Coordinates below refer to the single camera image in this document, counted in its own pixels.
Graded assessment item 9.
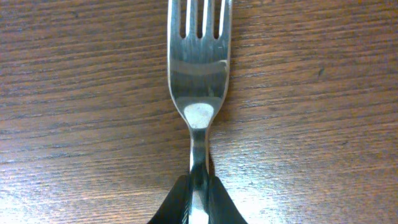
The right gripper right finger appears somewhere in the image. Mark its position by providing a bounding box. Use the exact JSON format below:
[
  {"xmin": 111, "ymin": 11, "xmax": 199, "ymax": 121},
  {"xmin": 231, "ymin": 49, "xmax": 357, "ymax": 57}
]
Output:
[{"xmin": 209, "ymin": 176, "xmax": 248, "ymax": 224}]

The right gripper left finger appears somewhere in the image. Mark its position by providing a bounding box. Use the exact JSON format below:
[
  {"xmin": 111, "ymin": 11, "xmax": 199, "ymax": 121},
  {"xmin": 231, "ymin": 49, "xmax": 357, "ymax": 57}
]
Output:
[{"xmin": 148, "ymin": 175, "xmax": 189, "ymax": 224}]

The metal fork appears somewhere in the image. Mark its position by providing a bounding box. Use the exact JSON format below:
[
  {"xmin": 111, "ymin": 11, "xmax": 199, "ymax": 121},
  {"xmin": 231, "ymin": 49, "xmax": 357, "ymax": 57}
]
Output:
[{"xmin": 167, "ymin": 0, "xmax": 233, "ymax": 223}]

